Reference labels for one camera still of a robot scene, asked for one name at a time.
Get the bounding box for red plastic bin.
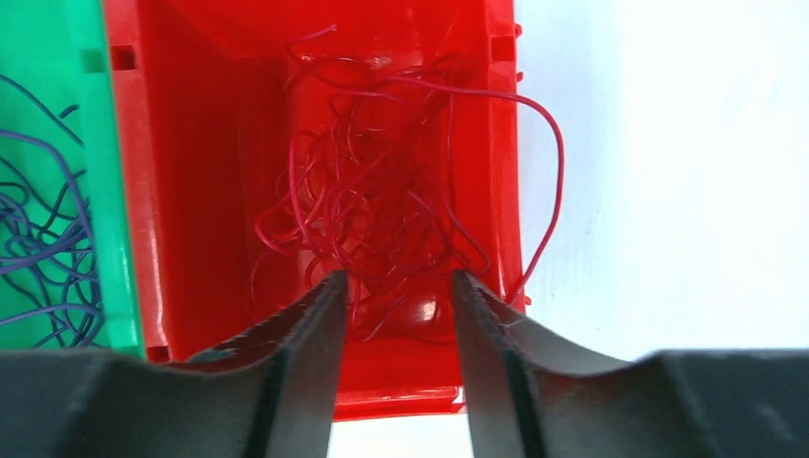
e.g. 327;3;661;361
100;1;522;421

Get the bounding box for purple cables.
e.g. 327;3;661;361
0;74;106;350

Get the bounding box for red cables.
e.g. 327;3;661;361
249;24;566;343

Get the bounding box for green plastic bin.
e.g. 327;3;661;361
1;1;144;356

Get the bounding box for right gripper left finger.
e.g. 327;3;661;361
1;271;348;457

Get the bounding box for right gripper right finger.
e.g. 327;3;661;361
452;270;808;457

